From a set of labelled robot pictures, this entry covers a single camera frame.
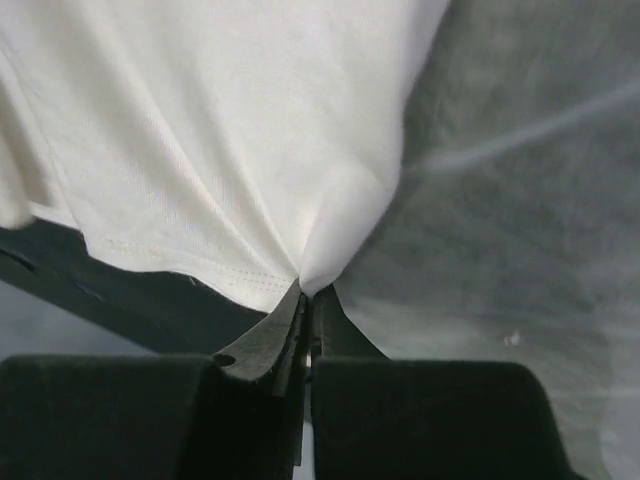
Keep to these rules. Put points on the cream white t shirt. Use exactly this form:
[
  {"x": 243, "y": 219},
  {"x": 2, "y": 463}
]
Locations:
[{"x": 248, "y": 144}]

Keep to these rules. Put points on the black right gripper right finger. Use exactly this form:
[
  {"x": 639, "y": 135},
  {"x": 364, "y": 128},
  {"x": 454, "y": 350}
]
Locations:
[{"x": 375, "y": 418}]

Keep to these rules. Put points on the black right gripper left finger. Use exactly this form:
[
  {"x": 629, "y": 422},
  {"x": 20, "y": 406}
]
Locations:
[{"x": 235, "y": 414}]

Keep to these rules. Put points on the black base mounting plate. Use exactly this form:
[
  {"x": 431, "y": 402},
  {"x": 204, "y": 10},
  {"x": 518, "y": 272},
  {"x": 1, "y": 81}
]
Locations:
[{"x": 164, "y": 312}]

